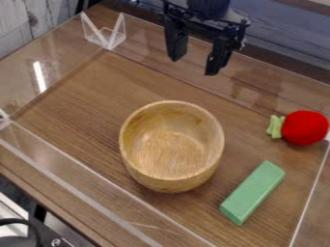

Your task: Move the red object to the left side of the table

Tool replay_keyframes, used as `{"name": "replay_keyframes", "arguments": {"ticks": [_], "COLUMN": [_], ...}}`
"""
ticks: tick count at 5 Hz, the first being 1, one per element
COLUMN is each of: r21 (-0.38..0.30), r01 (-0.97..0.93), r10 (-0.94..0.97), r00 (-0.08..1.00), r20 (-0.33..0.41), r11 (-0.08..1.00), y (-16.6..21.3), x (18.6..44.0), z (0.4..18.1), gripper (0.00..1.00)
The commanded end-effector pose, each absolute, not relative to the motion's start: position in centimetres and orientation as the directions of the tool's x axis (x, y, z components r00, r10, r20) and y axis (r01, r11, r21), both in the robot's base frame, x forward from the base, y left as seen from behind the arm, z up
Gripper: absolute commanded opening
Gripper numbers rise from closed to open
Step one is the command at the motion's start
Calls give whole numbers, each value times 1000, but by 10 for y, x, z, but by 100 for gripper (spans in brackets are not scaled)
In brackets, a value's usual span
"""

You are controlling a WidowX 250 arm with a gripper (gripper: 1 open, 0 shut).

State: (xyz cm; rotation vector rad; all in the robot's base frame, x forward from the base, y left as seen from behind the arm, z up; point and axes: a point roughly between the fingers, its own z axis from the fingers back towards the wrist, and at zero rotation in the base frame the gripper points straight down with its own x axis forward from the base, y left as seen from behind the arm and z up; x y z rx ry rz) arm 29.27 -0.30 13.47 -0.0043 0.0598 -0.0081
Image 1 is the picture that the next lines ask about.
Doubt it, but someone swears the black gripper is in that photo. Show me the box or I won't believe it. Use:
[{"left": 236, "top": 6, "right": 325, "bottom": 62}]
[{"left": 162, "top": 0, "right": 251, "bottom": 76}]

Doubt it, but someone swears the red plush tomato toy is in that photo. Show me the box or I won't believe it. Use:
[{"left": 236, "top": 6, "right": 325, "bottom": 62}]
[{"left": 265, "top": 110, "right": 330, "bottom": 146}]

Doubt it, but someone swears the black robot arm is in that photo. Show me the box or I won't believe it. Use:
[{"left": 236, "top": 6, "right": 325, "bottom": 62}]
[{"left": 162, "top": 0, "right": 251, "bottom": 76}]

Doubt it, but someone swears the wooden bowl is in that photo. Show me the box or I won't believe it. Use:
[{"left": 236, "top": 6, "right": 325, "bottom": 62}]
[{"left": 118, "top": 100, "right": 224, "bottom": 193}]

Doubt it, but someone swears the clear acrylic table barrier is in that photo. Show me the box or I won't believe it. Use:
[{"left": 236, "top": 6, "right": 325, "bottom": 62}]
[{"left": 0, "top": 14, "right": 330, "bottom": 247}]

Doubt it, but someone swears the green rectangular block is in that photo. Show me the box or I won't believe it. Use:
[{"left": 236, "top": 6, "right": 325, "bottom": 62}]
[{"left": 219, "top": 160, "right": 285, "bottom": 226}]

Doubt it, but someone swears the black metal frame bracket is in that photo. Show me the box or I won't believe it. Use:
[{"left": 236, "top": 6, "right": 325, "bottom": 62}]
[{"left": 28, "top": 205, "right": 73, "bottom": 247}]

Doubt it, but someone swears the black cable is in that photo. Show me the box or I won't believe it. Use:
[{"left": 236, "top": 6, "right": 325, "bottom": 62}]
[{"left": 0, "top": 217, "right": 44, "bottom": 247}]

